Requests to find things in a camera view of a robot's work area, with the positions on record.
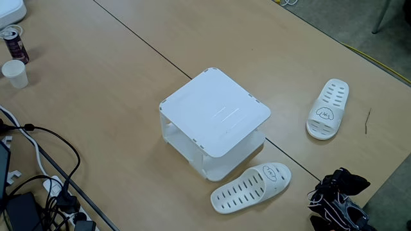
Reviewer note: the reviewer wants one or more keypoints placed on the white slipper with dog print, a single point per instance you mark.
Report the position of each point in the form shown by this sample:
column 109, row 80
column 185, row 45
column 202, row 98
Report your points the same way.
column 330, row 102
column 244, row 189

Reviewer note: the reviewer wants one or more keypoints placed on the white two-tier shoe rack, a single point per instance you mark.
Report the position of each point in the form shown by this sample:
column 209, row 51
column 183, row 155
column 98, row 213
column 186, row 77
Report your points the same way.
column 215, row 112

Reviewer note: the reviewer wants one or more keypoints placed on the grey chair leg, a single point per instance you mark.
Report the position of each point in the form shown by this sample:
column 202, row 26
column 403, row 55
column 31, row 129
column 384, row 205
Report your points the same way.
column 382, row 16

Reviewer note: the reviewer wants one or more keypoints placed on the black plug adapter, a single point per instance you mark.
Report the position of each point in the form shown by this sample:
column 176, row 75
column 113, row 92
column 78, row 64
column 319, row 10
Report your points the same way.
column 84, row 226

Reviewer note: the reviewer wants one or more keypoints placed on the black power plug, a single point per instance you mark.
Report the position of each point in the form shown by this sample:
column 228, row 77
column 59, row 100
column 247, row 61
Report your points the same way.
column 67, row 202

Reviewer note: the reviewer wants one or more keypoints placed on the white power strip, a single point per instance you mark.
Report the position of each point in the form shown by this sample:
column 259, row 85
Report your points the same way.
column 53, row 187

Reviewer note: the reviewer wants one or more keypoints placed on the black power adapter brick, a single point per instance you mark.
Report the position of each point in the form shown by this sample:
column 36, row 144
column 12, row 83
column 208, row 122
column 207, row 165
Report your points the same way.
column 22, row 211

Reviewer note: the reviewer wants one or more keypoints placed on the black laptop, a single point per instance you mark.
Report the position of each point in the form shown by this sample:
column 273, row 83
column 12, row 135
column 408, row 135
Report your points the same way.
column 3, row 170

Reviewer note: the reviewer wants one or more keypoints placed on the white paper cup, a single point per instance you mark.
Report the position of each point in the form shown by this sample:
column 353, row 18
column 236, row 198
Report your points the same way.
column 15, row 74

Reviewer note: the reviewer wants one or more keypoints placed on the white flat device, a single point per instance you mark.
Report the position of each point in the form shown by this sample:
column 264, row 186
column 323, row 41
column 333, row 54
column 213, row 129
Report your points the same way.
column 9, row 11

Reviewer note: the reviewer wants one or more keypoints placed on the white printed bracket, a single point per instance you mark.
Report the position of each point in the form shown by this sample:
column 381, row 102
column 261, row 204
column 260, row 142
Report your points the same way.
column 13, row 176
column 8, row 140

